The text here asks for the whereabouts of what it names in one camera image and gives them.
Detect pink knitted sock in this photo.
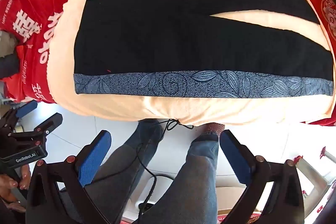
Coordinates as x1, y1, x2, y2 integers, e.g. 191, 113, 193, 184
202, 123, 225, 136

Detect black pants with blue trim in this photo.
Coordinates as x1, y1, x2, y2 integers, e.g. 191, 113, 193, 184
73, 0, 335, 98

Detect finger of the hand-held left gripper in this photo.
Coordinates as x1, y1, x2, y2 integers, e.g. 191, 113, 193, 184
25, 113, 63, 136
10, 100, 38, 119

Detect light cloth bundle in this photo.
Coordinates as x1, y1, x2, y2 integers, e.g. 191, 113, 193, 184
0, 30, 19, 57

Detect dark cloth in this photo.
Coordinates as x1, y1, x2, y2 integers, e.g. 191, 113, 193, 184
0, 55, 21, 79

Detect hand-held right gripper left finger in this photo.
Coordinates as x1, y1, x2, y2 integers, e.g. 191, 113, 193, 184
25, 130, 122, 224

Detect red patterned pillow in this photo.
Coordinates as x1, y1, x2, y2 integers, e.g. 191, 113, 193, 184
304, 0, 336, 39

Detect person's leg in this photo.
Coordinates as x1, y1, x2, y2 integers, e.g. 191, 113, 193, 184
140, 132, 220, 224
83, 119, 164, 224

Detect cream blanket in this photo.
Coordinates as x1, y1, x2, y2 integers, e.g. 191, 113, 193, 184
47, 0, 336, 127

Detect person's left leg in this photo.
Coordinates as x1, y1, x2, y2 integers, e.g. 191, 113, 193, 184
83, 119, 164, 224

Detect person's right leg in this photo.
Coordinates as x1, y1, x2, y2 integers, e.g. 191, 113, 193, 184
140, 132, 220, 224

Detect metal rack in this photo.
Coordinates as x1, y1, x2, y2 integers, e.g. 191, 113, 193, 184
294, 147, 336, 202

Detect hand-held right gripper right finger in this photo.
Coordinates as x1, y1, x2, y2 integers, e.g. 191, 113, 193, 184
217, 130, 305, 224

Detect person's left hand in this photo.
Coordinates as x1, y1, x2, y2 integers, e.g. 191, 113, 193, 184
0, 165, 32, 212

